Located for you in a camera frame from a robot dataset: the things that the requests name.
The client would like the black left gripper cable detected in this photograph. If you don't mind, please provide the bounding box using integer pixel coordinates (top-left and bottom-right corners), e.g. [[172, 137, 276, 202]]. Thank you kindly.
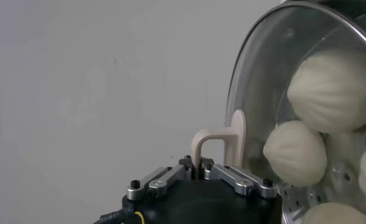
[[93, 208, 147, 224]]

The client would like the perforated steel steamer basket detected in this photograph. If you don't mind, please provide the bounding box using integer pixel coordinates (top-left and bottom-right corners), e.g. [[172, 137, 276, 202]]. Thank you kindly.
[[277, 18, 366, 224]]

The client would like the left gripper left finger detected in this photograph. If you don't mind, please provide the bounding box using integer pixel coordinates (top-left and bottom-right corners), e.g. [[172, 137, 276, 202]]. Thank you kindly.
[[126, 155, 193, 201]]

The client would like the glass lid with beige handle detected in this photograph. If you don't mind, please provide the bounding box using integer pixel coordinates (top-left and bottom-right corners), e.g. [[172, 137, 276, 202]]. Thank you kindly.
[[191, 0, 366, 224]]

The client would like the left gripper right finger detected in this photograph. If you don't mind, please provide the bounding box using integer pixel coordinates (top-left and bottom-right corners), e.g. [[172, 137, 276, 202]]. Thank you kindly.
[[201, 158, 277, 198]]

